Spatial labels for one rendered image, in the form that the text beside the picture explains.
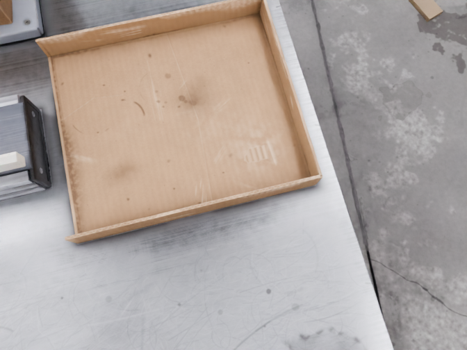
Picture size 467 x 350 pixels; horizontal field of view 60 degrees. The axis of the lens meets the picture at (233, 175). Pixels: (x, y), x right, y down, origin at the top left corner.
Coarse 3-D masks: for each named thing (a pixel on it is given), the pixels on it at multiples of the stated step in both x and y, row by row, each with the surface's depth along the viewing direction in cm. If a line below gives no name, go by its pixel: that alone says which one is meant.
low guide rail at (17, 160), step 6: (0, 156) 42; (6, 156) 42; (12, 156) 42; (18, 156) 43; (0, 162) 42; (6, 162) 42; (12, 162) 42; (18, 162) 42; (24, 162) 44; (0, 168) 43; (6, 168) 43; (12, 168) 43
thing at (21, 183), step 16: (16, 96) 48; (32, 112) 50; (32, 128) 49; (32, 144) 47; (32, 160) 46; (0, 176) 45; (16, 176) 45; (32, 176) 46; (48, 176) 50; (0, 192) 47; (16, 192) 49; (32, 192) 50
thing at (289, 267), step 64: (64, 0) 57; (128, 0) 57; (192, 0) 57; (0, 64) 54; (320, 128) 53; (64, 192) 50; (320, 192) 51; (0, 256) 48; (64, 256) 48; (128, 256) 48; (192, 256) 48; (256, 256) 48; (320, 256) 48; (0, 320) 46; (64, 320) 46; (128, 320) 46; (192, 320) 46; (256, 320) 46; (320, 320) 47
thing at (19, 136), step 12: (0, 108) 47; (12, 108) 47; (24, 108) 48; (0, 120) 47; (12, 120) 47; (24, 120) 47; (0, 132) 46; (12, 132) 46; (24, 132) 47; (0, 144) 46; (12, 144) 46; (24, 144) 46; (24, 156) 46; (24, 168) 45
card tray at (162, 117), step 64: (256, 0) 54; (64, 64) 54; (128, 64) 54; (192, 64) 54; (256, 64) 55; (64, 128) 52; (128, 128) 52; (192, 128) 52; (256, 128) 52; (128, 192) 50; (192, 192) 50; (256, 192) 46
